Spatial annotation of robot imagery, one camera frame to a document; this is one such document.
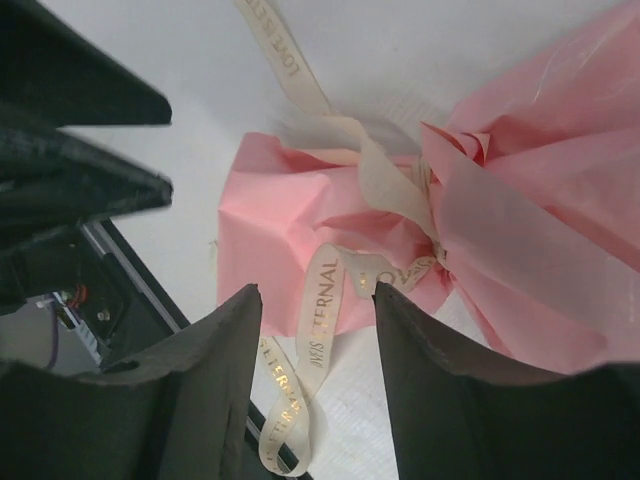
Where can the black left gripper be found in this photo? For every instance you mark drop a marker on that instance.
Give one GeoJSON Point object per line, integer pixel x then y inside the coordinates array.
{"type": "Point", "coordinates": [51, 184]}

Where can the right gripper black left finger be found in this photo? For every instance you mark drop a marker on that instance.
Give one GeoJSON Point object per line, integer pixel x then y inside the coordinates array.
{"type": "Point", "coordinates": [176, 410]}

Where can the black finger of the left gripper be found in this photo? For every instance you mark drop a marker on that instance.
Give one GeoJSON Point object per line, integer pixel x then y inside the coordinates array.
{"type": "Point", "coordinates": [52, 72]}

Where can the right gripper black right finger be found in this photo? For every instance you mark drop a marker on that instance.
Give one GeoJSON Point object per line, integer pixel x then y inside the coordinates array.
{"type": "Point", "coordinates": [459, 410]}

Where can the cream ribbon gold lettering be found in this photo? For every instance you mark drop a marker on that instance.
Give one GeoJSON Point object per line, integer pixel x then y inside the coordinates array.
{"type": "Point", "coordinates": [284, 442]}

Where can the pink wrapping paper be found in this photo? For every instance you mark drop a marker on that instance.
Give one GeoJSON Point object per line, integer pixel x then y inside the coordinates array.
{"type": "Point", "coordinates": [534, 191]}

